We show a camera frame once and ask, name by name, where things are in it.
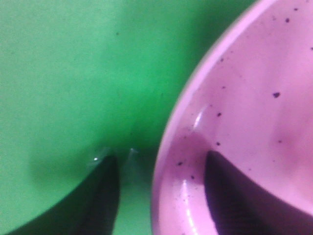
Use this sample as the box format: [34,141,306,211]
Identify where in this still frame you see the green table cloth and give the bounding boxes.
[0,0,252,235]

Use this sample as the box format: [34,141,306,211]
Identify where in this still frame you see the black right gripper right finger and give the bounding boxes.
[204,150,313,235]

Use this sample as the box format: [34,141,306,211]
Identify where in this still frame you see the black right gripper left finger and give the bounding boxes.
[11,155,120,235]

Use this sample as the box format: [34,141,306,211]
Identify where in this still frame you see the pink speckled plate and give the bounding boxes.
[151,0,313,235]

